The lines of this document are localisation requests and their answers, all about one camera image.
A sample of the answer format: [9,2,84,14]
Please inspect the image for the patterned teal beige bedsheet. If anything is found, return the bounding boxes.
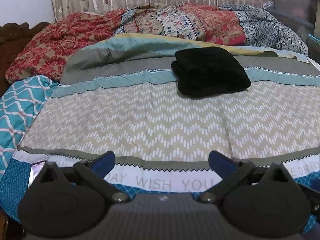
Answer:
[1,34,319,219]

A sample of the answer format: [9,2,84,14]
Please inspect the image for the red floral patchwork quilt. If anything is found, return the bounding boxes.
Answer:
[4,3,308,83]

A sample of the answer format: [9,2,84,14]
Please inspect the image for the carved wooden headboard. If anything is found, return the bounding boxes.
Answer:
[0,22,49,96]

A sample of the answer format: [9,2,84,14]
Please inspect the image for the black smartphone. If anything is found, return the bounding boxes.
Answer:
[28,160,47,187]

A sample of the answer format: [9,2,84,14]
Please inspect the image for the teal white patterned pillow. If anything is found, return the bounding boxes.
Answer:
[0,75,58,176]

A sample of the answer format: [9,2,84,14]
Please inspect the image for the black pants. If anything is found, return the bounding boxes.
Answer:
[171,47,251,98]

